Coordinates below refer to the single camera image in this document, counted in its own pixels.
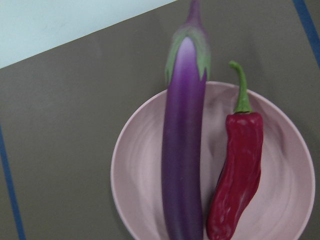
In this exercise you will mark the pink plate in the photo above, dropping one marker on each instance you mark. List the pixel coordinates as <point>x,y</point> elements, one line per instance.
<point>279,210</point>

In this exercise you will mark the purple eggplant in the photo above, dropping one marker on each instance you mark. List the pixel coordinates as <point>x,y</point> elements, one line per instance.
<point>187,70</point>

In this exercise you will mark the red chili pepper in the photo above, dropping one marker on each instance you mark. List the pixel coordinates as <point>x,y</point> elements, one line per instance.
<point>241,173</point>

